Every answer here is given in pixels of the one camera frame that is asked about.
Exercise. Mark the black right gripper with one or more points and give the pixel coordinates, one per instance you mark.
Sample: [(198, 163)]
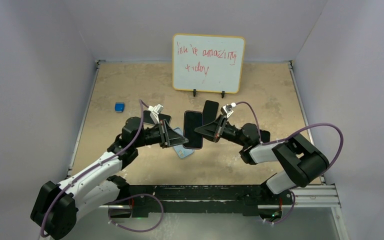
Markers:
[(214, 130)]

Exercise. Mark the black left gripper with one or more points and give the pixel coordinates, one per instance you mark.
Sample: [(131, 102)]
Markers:
[(168, 137)]

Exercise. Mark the black smartphone with purple edge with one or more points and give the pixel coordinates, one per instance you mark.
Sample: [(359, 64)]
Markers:
[(191, 121)]

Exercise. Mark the black phone case with cutouts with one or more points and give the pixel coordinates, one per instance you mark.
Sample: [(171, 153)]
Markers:
[(150, 118)]

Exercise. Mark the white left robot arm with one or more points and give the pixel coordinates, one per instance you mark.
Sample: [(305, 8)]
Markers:
[(58, 206)]

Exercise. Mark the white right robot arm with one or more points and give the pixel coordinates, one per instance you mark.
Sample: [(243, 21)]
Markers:
[(301, 161)]

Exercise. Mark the light blue phone case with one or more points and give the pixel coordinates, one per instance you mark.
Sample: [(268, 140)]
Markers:
[(179, 149)]

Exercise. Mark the black phone case right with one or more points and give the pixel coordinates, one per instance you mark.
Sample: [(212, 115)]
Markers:
[(265, 136)]

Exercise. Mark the black smartphone face down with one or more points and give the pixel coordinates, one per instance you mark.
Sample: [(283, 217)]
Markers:
[(209, 112)]

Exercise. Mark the small blue eraser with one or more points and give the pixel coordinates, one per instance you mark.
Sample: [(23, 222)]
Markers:
[(119, 107)]

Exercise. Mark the yellow framed whiteboard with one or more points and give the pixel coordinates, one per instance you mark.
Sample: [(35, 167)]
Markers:
[(207, 63)]

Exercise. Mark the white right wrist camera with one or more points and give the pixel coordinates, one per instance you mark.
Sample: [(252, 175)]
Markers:
[(227, 110)]

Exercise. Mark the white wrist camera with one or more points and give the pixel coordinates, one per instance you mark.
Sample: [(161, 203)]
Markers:
[(154, 112), (227, 110)]

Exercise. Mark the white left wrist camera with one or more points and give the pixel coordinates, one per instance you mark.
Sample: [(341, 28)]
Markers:
[(154, 112)]

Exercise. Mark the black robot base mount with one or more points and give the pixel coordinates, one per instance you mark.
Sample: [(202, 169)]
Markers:
[(247, 200)]

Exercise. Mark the aluminium frame rail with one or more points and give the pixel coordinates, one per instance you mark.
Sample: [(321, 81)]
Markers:
[(316, 196)]

